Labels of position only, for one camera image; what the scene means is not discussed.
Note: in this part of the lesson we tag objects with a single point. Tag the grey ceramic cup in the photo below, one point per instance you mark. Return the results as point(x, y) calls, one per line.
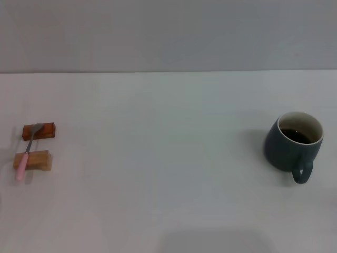
point(281, 155)

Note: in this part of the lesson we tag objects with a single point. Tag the dark reddish wooden rest block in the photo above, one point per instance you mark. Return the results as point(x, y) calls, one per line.
point(47, 130)

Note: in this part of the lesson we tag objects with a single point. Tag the dark coffee liquid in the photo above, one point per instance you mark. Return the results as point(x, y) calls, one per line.
point(298, 135)

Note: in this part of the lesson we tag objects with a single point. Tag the light wooden rest block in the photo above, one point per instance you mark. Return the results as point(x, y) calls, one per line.
point(39, 159)

